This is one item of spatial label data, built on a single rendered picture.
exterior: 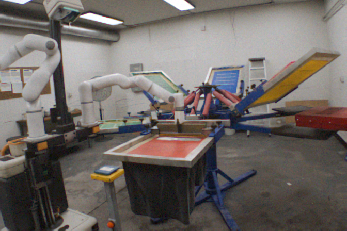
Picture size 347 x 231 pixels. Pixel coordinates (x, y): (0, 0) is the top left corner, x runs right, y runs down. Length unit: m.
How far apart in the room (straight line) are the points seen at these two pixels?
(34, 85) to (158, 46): 5.39
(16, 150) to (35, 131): 0.64
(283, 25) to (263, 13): 0.54
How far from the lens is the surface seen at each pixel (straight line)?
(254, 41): 5.89
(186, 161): 1.26
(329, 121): 1.74
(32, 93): 1.41
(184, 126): 1.85
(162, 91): 1.74
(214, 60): 6.01
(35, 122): 1.49
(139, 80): 1.75
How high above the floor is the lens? 1.41
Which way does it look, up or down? 5 degrees down
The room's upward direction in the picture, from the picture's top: 4 degrees counter-clockwise
